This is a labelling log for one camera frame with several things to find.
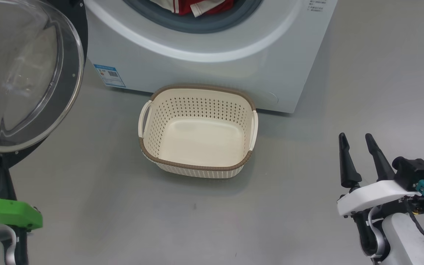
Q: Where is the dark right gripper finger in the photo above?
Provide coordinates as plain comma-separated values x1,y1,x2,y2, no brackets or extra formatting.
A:
339,132,362,189
365,133,396,181

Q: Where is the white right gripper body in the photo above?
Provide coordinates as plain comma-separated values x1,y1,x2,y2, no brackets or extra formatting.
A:
337,180,422,218

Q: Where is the red and white garment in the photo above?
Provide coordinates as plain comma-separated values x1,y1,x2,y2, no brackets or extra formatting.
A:
149,0,234,18

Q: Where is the blue energy label sticker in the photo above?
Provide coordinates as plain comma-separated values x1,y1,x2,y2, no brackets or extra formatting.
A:
93,63,127,88

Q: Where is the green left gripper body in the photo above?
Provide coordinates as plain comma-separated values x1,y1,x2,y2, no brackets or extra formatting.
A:
0,198,43,232

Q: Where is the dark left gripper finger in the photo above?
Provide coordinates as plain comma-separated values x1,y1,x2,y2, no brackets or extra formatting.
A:
0,156,17,201

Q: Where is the black round glass machine door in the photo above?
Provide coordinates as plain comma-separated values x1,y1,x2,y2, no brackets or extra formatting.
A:
0,0,88,183

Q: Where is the white front-load washing machine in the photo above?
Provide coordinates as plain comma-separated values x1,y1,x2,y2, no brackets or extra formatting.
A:
83,0,339,114

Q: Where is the cream perforated laundry basket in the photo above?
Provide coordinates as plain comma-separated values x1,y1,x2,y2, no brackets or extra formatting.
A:
138,84,259,179

